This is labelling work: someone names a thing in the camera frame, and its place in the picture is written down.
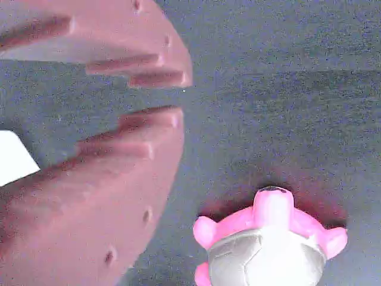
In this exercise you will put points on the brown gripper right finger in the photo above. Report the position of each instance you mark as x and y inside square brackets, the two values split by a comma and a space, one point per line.
[113, 35]

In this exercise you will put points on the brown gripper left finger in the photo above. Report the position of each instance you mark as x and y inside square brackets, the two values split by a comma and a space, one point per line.
[89, 214]

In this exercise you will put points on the red plastic object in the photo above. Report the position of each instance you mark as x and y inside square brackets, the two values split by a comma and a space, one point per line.
[268, 256]

